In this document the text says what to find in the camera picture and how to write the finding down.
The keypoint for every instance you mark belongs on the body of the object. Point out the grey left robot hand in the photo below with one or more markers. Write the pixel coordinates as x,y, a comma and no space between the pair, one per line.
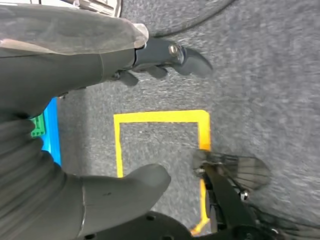
62,59

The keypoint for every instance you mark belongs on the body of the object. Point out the blue steel shelf rack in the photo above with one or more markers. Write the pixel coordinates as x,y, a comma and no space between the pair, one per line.
52,132

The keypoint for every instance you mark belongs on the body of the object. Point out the green folding plastic crate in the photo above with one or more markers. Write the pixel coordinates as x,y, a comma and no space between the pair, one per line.
38,126

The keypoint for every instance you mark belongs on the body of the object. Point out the black round robot body plate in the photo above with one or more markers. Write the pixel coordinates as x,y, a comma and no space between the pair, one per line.
149,228

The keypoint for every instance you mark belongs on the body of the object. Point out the black left robot foot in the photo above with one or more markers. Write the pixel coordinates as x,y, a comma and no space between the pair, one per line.
244,172

